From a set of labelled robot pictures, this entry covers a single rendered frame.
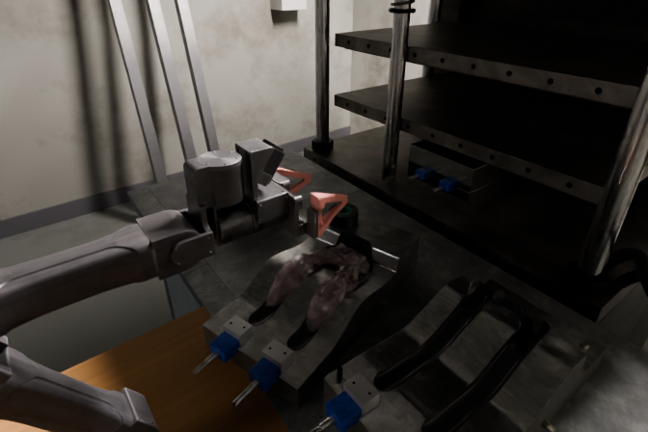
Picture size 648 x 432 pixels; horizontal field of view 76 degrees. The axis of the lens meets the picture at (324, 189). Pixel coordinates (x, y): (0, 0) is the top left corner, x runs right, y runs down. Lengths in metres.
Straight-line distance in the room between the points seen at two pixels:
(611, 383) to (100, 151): 2.98
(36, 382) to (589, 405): 0.90
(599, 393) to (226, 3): 3.05
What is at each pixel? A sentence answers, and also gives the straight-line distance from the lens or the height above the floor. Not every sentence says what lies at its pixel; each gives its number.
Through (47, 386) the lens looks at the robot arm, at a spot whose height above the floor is 1.08.
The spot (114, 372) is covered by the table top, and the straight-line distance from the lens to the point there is 1.01.
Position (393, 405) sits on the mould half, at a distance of 0.77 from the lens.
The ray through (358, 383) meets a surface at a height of 0.92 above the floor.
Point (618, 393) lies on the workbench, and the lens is 1.05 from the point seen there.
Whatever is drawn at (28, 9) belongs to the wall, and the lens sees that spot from 3.03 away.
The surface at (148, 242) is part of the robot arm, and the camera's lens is 0.54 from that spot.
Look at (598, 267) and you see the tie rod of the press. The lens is 1.25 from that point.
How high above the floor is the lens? 1.52
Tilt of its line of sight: 28 degrees down
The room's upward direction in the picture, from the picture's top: straight up
